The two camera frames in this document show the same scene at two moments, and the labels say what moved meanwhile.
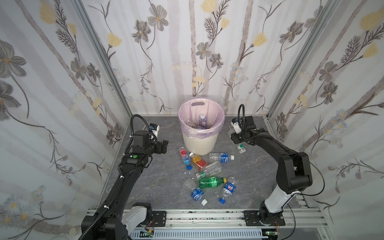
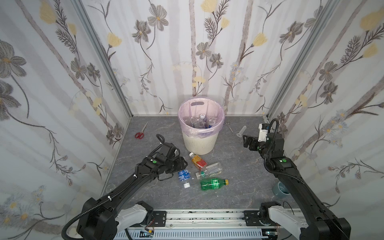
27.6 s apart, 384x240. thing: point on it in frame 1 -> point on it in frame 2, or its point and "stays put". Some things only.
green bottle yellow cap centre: [211, 182] stays put
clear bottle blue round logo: [229, 188] -> [212, 121]
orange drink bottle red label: [200, 163] stays put
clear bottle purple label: [202, 121] stays put
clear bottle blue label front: [196, 193] -> [185, 176]
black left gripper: [163, 146] -> [177, 163]
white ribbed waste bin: [201, 146] stays put
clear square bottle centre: [212, 169] stays put
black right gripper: [235, 138] -> [252, 143]
